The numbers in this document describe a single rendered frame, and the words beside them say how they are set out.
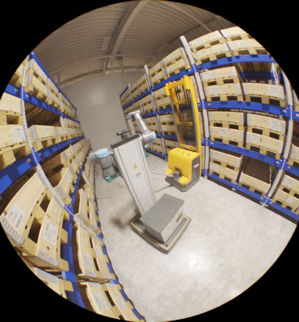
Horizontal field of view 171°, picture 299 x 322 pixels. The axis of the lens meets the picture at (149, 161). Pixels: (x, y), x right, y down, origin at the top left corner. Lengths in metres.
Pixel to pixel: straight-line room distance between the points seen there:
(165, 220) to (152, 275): 1.13
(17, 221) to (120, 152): 1.11
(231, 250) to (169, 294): 1.20
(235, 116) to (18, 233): 2.98
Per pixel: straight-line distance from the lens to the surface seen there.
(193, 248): 2.00
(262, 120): 2.14
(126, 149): 1.01
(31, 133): 1.63
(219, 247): 2.10
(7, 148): 1.13
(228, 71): 2.29
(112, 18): 6.92
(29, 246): 0.96
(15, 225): 0.94
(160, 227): 1.23
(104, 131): 7.22
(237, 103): 2.18
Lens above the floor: 1.94
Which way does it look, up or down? 25 degrees down
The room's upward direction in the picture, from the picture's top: 14 degrees counter-clockwise
